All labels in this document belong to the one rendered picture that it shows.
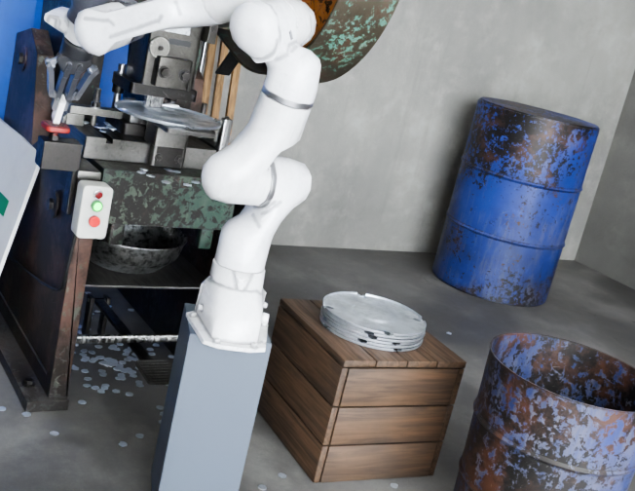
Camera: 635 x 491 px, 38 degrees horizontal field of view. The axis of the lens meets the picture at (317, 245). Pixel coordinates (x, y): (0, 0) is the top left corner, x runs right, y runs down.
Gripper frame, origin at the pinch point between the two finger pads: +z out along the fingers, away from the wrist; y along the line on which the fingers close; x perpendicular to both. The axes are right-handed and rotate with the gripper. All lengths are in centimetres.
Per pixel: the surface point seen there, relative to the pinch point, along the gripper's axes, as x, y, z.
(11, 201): 21, 3, 50
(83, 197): -18.5, 5.4, 11.5
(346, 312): -47, 74, 20
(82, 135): 6.3, 10.5, 12.2
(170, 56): 19.8, 32.5, -7.7
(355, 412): -74, 70, 29
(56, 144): -6.0, -0.2, 6.2
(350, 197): 102, 191, 106
